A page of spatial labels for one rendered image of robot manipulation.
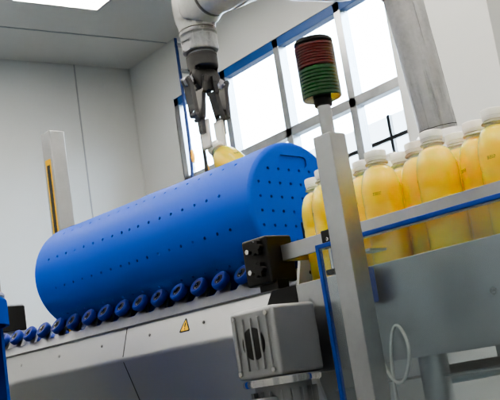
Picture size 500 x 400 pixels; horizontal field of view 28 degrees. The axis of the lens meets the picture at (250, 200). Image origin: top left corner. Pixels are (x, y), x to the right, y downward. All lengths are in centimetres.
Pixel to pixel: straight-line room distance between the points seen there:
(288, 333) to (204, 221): 52
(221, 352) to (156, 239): 32
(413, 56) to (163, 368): 102
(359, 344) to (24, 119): 631
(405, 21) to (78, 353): 119
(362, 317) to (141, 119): 662
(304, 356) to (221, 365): 46
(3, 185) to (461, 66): 371
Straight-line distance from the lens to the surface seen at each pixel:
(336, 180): 155
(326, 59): 160
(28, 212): 750
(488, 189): 159
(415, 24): 264
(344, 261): 154
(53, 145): 352
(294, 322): 172
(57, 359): 268
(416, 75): 262
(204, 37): 239
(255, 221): 204
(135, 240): 235
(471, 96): 504
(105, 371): 249
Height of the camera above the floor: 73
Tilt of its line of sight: 10 degrees up
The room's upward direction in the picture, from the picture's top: 9 degrees counter-clockwise
